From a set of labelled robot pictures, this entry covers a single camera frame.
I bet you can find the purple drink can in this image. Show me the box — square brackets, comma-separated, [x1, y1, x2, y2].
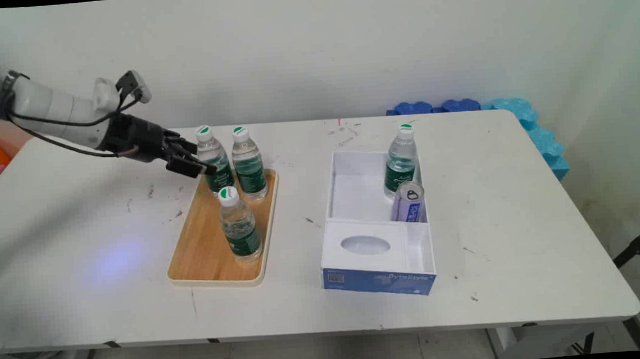
[388, 181, 428, 226]

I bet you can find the wooden tray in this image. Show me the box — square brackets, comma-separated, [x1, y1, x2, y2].
[160, 167, 287, 293]

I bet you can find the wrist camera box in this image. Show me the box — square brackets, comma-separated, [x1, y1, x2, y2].
[115, 69, 153, 107]

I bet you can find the black cable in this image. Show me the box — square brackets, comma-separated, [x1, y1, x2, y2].
[0, 102, 142, 166]
[2, 61, 145, 133]

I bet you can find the light blue foam mat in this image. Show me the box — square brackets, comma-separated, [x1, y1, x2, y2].
[480, 94, 572, 187]

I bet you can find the white box blue side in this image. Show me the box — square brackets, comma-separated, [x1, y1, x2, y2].
[312, 144, 438, 304]

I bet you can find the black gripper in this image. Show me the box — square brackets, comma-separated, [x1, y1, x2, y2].
[95, 107, 219, 185]

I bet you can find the water bottle green label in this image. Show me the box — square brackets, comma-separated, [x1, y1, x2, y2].
[379, 122, 423, 201]
[230, 125, 270, 203]
[217, 185, 264, 265]
[194, 124, 237, 196]

